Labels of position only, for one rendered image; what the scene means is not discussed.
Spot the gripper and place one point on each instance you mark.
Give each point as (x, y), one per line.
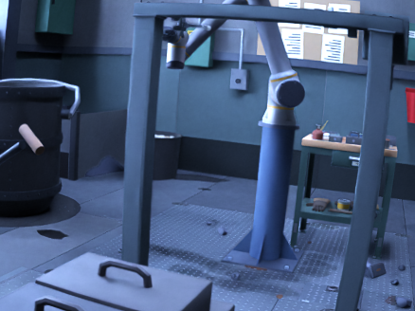
(172, 34)

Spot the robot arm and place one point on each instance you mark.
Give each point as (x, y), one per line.
(275, 48)

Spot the wooden-grip crank lever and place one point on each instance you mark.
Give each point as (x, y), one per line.
(30, 139)

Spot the dark round bin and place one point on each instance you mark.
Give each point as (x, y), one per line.
(166, 155)

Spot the grey partition panel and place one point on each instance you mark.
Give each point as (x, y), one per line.
(100, 142)

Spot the cork notice board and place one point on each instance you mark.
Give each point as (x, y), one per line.
(311, 45)

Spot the grey dust pile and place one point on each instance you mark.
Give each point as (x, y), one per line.
(105, 167)

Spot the red oil can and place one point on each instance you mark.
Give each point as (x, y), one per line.
(317, 133)

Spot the small grey box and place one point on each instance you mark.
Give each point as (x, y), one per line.
(334, 137)

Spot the green workbench with wooden top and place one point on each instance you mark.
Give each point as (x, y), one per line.
(337, 147)

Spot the black riveted drum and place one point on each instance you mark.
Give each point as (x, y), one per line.
(29, 175)

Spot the dark grey rock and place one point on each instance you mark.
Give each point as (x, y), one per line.
(222, 231)
(235, 276)
(403, 302)
(394, 282)

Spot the dark blue box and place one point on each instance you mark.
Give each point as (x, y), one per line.
(353, 138)

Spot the brown work glove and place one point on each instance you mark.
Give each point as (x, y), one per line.
(319, 204)

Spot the yellow tin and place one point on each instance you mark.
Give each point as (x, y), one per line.
(343, 204)

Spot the dark small block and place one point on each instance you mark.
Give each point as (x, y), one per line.
(390, 142)

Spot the brown wooden brush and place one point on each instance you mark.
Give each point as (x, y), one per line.
(340, 211)

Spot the grey wedge block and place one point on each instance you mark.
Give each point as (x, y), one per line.
(376, 270)

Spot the green wall box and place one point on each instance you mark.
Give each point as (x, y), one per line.
(202, 55)

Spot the grey wall switch box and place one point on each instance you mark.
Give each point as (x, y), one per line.
(239, 79)

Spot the green wall cabinet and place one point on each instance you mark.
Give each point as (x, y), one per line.
(55, 16)

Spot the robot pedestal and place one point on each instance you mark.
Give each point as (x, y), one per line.
(274, 181)

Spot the grey-blue steel portal frame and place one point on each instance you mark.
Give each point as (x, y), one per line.
(369, 162)

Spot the red wall box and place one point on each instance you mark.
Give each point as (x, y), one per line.
(410, 105)

